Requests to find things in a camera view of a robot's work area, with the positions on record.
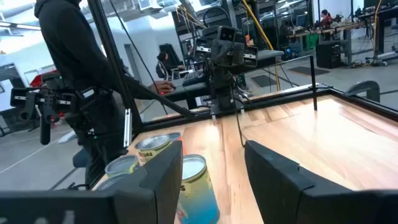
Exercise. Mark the dark blue stool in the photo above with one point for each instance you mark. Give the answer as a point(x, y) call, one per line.
point(80, 158)

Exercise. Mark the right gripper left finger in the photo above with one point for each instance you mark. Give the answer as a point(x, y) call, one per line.
point(93, 208)

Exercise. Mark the black computer tower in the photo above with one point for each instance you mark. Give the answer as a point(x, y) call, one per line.
point(328, 56)

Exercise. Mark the person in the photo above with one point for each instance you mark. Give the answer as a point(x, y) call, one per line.
point(163, 62)
point(326, 20)
point(71, 46)

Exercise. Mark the grey desk top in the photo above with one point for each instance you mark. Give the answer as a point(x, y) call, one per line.
point(270, 54)

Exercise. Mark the green can red swirl meatballs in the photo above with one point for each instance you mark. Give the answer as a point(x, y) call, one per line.
point(119, 164)

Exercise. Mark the black standing desk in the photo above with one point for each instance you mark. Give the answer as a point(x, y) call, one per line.
point(380, 37)

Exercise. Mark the cherries can yellow blue label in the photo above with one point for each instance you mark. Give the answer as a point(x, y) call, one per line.
point(196, 193)

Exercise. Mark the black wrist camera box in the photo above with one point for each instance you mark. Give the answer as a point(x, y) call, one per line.
point(227, 34)

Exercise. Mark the dark floor mat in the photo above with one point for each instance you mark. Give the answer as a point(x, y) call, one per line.
point(308, 71)
point(262, 81)

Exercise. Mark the black keyboard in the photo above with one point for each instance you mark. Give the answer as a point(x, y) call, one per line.
point(192, 77)

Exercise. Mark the wooden workbench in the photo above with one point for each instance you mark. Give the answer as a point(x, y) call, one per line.
point(326, 30)

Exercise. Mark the black diagonal frame brace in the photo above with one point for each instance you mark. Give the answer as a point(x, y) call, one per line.
point(161, 99)

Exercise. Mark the small orange object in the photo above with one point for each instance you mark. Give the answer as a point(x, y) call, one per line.
point(248, 41)

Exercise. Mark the green bag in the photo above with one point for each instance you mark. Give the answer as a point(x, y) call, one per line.
point(311, 42)

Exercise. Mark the black office chair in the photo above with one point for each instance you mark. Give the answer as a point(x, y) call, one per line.
point(174, 53)

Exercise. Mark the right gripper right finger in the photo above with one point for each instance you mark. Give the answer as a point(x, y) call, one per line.
point(311, 205)

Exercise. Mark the tomatoes can yellow label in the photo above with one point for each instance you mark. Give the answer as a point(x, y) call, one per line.
point(152, 143)

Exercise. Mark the aluminium bracket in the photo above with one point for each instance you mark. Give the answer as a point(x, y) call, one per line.
point(127, 127)

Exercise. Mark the black frame post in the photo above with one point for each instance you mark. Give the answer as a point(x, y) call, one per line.
point(109, 46)

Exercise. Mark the black table edge rail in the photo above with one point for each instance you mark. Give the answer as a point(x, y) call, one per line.
point(367, 105)

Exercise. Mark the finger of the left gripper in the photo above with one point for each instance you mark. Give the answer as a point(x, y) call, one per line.
point(238, 54)
point(222, 53)

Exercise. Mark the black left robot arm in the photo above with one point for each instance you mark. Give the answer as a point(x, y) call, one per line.
point(222, 93)

